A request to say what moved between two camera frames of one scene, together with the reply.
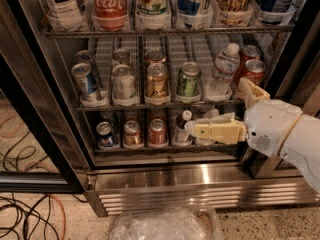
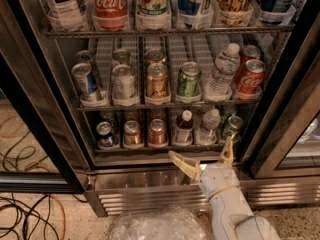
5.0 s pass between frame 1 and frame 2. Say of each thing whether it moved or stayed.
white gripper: moved
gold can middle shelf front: stayed
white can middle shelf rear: stayed
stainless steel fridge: stayed
